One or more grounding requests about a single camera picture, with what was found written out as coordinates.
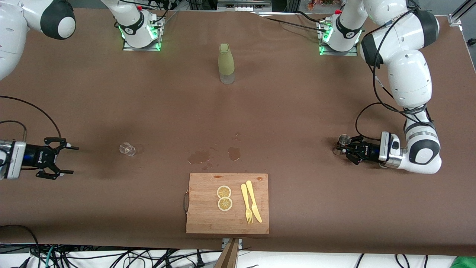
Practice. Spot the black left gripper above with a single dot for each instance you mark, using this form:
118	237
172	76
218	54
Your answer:
369	151

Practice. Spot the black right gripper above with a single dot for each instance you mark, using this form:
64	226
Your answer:
36	157

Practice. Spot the steel shaker cup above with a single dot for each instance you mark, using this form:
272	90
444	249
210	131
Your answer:
344	139

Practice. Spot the clear glass measuring cup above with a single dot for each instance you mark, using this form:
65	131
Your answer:
127	149

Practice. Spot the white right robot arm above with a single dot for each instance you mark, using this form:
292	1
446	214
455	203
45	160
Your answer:
11	37

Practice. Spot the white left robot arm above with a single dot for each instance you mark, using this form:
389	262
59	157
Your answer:
409	74

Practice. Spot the brown table cover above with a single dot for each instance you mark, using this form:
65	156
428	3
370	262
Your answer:
260	111

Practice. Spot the yellow plastic knife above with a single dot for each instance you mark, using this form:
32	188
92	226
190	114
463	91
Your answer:
253	201

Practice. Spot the yellow plastic fork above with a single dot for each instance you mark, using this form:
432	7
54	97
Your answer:
245	201

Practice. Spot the round liquid puddle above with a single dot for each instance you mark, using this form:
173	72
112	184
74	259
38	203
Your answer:
234	153

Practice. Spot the lemon slice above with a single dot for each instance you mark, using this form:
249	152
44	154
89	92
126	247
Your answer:
224	192
225	204

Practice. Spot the wide liquid puddle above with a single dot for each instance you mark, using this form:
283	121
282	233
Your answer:
199	157

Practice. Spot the wooden cutting board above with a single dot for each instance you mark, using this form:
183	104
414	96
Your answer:
227	223

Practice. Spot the green bottle with clear base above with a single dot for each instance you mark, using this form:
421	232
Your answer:
226	61

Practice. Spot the green cloth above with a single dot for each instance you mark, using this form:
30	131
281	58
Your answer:
465	263

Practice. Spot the grey metal box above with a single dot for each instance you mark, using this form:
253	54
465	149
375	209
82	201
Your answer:
243	4

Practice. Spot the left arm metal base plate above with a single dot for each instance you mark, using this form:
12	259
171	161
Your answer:
338	53

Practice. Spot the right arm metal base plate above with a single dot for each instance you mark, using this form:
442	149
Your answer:
143	48

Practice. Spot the small metal bracket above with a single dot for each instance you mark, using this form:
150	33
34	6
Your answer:
240	242

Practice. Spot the aluminium frame profile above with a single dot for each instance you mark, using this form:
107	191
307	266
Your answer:
455	18

